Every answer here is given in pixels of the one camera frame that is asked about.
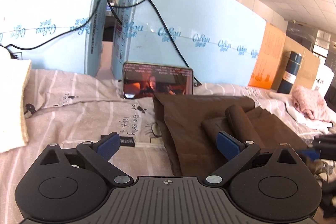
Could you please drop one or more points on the pink knitted sweater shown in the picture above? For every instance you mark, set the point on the pink knitted sweater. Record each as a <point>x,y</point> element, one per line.
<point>310,103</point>

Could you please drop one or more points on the orange cardboard box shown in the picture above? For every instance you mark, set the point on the orange cardboard box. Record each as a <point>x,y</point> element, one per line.
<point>268,58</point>

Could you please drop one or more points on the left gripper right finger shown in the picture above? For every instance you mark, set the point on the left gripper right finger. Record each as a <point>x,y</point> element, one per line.
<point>264,185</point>

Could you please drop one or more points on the smartphone with lit screen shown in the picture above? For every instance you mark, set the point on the smartphone with lit screen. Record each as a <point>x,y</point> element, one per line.
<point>141,80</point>

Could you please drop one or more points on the dark blue thermos bottle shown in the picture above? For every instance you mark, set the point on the dark blue thermos bottle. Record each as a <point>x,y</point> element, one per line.
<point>290,73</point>

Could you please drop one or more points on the striped cartoon bed sheet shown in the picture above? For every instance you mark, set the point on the striped cartoon bed sheet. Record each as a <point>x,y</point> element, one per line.
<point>68,109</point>

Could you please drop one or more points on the white shopping bag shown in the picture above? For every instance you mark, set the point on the white shopping bag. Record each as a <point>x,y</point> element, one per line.
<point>323,79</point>

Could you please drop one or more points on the brown garment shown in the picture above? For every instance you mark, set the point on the brown garment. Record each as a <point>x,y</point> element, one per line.
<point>190,125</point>

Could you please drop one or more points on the small light blue box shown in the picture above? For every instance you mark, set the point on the small light blue box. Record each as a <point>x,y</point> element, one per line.
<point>63,35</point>

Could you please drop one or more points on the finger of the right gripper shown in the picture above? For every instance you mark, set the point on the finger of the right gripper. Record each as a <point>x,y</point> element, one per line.
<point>322,147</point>

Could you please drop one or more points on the cream knitted cloth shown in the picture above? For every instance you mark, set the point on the cream knitted cloth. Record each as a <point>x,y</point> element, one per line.
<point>14,75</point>

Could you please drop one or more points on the brown cardboard box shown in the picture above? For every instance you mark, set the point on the brown cardboard box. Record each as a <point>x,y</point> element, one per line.
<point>308,67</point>

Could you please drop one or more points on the large light blue box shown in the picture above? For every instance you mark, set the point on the large light blue box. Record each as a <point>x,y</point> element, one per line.
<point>218,39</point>

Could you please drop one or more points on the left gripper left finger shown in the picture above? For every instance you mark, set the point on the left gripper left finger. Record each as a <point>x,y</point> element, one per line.
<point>65,185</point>

